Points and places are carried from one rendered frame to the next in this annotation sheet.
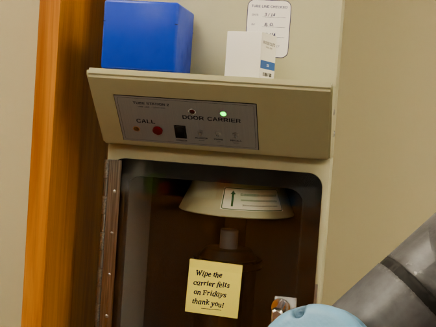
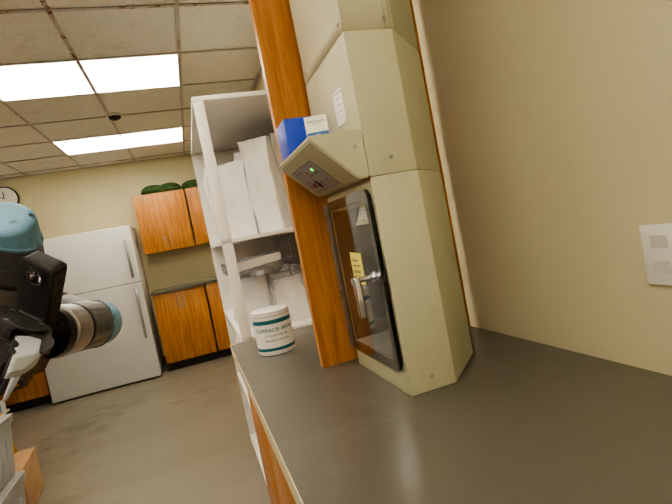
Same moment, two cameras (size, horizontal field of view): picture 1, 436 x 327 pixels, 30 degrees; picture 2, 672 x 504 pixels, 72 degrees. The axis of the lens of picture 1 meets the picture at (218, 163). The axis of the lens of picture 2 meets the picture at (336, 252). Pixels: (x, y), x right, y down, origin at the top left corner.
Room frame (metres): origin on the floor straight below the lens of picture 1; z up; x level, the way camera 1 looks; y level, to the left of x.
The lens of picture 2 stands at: (0.60, -0.96, 1.32)
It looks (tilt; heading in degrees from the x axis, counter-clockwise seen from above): 3 degrees down; 63
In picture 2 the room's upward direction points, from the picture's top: 11 degrees counter-clockwise
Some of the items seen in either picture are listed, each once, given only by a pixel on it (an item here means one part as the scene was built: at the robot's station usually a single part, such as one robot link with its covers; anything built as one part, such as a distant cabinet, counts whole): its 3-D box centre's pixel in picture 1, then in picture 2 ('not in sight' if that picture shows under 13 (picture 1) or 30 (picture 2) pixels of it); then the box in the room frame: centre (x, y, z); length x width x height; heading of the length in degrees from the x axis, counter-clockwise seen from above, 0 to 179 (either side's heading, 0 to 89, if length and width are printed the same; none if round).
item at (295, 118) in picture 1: (211, 114); (318, 170); (1.09, 0.01, 1.46); 0.32 x 0.12 x 0.10; 80
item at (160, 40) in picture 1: (148, 39); (301, 139); (1.11, 0.11, 1.56); 0.10 x 0.10 x 0.09; 80
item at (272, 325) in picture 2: not in sight; (273, 329); (1.09, 0.58, 1.02); 0.13 x 0.13 x 0.15
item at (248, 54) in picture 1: (250, 56); (317, 131); (1.09, -0.03, 1.54); 0.05 x 0.05 x 0.06; 64
